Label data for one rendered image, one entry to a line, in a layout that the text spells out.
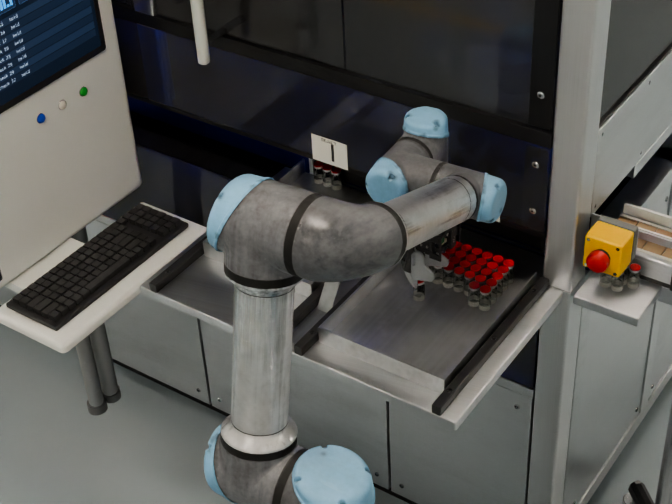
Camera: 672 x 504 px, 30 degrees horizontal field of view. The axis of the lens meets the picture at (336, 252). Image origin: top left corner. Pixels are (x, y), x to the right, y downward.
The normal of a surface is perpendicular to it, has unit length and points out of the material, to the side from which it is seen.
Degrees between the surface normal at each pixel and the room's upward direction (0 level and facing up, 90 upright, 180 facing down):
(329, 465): 7
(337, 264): 87
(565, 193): 90
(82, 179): 90
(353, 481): 7
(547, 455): 90
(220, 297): 0
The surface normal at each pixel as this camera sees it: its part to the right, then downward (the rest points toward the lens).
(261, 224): -0.44, -0.04
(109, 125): 0.82, 0.32
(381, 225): 0.60, -0.38
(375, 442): -0.56, 0.52
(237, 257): -0.66, 0.32
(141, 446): -0.04, -0.79
